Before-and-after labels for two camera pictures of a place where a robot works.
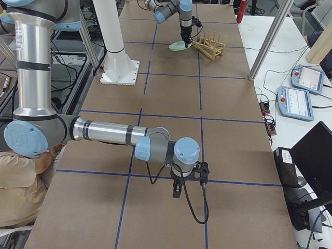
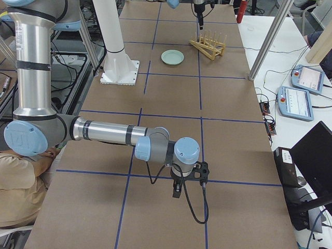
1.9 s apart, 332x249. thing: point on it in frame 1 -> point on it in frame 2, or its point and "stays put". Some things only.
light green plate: [179, 46] -> [172, 57]
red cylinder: [240, 15] stays put
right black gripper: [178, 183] stays put
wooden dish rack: [209, 47] stays put
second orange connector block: [270, 125] stays put
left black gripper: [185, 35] -> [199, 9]
